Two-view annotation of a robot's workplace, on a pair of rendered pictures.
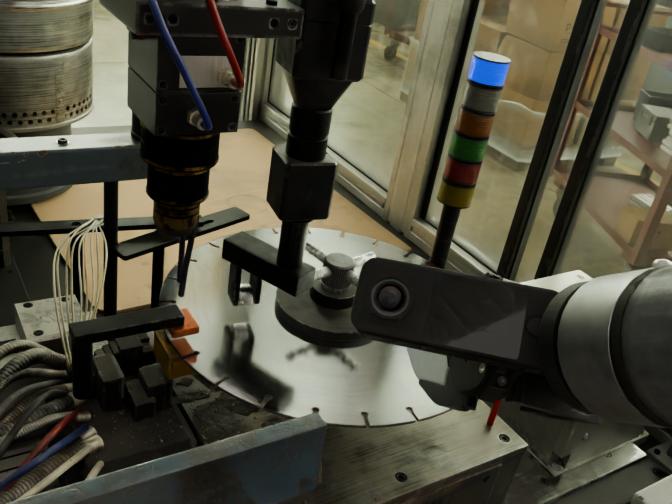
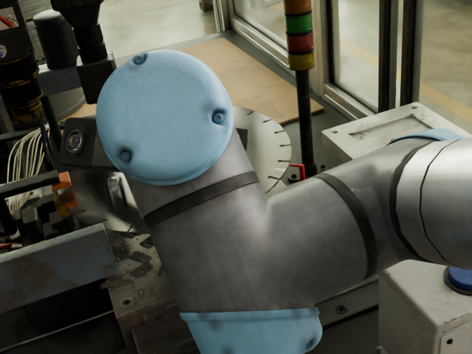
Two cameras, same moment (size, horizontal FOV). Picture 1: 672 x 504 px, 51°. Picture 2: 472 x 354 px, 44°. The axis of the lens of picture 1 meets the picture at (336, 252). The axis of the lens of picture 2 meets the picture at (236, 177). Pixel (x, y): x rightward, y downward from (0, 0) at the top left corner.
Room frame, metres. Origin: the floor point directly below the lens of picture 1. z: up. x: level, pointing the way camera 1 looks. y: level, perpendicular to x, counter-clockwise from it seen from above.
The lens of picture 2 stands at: (-0.05, -0.32, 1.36)
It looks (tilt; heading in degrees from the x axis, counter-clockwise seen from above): 33 degrees down; 20
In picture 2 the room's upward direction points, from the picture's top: 9 degrees counter-clockwise
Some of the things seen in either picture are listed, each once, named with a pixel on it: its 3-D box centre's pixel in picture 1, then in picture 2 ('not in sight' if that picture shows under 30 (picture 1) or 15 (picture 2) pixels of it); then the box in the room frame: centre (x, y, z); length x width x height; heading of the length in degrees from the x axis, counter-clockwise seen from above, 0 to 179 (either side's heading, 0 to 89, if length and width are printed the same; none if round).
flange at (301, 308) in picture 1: (333, 295); not in sight; (0.58, -0.01, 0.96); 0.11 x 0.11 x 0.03
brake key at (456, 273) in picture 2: not in sight; (468, 278); (0.45, -0.39, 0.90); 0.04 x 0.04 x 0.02
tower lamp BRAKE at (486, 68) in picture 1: (488, 69); not in sight; (0.86, -0.14, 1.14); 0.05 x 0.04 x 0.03; 36
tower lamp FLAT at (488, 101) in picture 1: (481, 95); not in sight; (0.86, -0.14, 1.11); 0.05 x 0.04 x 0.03; 36
